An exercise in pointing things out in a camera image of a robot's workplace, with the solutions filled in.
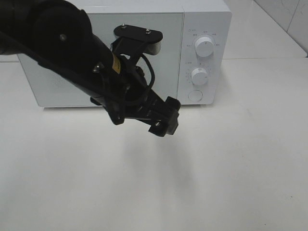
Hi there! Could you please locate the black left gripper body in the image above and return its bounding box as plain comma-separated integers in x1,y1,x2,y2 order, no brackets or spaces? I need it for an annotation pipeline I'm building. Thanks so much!
90,54,158,125

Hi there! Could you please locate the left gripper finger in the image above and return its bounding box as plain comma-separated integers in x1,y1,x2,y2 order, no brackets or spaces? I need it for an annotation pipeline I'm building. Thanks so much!
154,96,180,135
134,115,168,137

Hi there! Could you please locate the round white door button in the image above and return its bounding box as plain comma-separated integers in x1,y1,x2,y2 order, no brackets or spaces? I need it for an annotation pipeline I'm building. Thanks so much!
188,90,203,102

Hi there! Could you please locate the white microwave knob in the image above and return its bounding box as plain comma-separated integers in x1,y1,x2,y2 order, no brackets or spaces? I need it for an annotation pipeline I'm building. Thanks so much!
191,68,209,86
194,35,214,57

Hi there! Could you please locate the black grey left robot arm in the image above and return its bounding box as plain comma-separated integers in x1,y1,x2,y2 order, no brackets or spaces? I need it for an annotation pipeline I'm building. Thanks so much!
0,0,180,137

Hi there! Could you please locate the white microwave oven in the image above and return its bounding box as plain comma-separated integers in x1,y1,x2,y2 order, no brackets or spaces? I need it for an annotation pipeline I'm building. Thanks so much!
16,4,233,109

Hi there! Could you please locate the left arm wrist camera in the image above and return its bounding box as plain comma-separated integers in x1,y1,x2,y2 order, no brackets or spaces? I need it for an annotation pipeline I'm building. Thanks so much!
112,25,163,58

